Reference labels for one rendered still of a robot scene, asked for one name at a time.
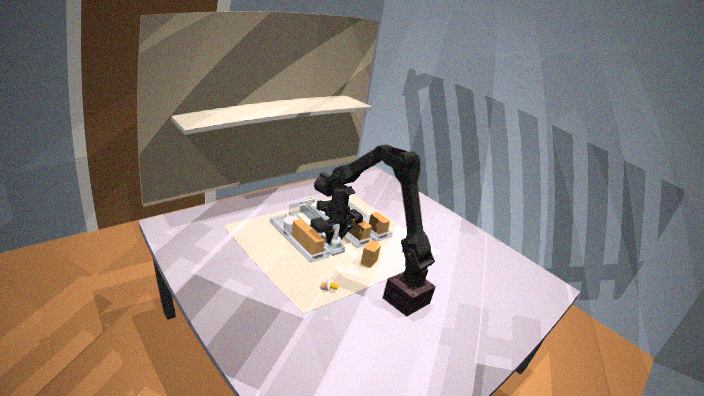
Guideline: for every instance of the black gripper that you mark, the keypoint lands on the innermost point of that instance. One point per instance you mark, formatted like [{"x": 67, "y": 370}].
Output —
[{"x": 338, "y": 215}]

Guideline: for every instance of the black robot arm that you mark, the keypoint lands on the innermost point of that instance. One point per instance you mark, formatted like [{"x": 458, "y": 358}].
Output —
[{"x": 406, "y": 165}]

